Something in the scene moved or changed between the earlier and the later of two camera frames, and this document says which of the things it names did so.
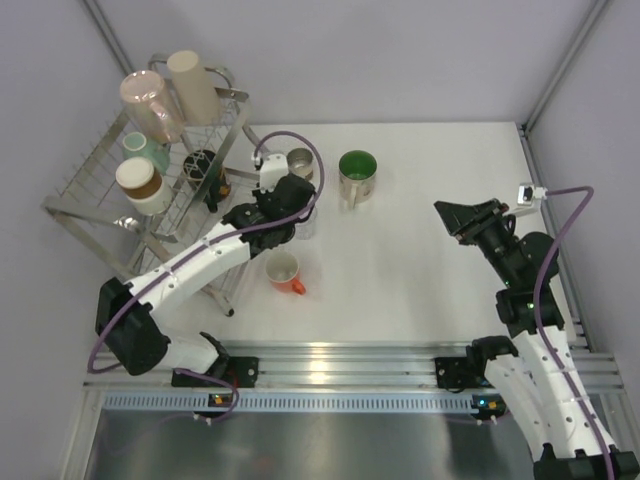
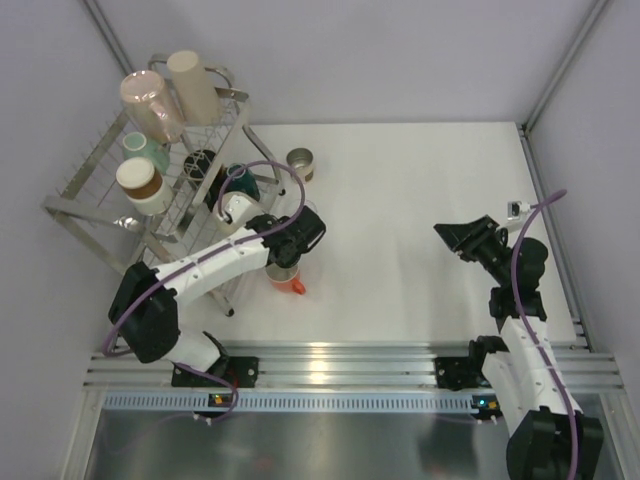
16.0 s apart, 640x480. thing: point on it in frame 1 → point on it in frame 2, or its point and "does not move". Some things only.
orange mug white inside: (281, 269) does not move
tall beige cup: (198, 98) does not move
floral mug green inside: (356, 171) → (218, 229)
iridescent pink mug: (152, 106) does not move
